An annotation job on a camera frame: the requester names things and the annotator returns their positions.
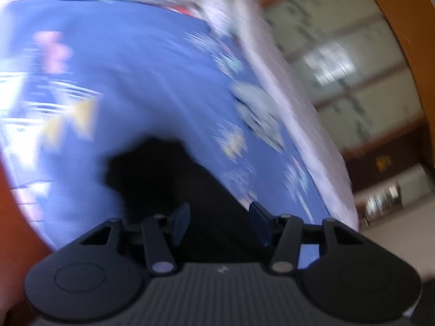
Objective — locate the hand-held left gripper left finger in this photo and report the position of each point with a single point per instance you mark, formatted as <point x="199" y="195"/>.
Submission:
<point x="184" y="218"/>

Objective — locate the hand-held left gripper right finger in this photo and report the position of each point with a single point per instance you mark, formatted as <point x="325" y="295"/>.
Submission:
<point x="259" y="224"/>

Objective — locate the black pants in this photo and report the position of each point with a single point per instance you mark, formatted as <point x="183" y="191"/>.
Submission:
<point x="190" y="203"/>

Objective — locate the blue printed blanket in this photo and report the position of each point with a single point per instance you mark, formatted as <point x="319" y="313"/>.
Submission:
<point x="129" y="108"/>

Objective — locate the light pink bed sheet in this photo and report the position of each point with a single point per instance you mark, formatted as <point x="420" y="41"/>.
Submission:
<point x="292" y="102"/>

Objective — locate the orange wooden bed frame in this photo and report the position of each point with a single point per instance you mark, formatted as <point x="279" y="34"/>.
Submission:
<point x="404" y="40"/>

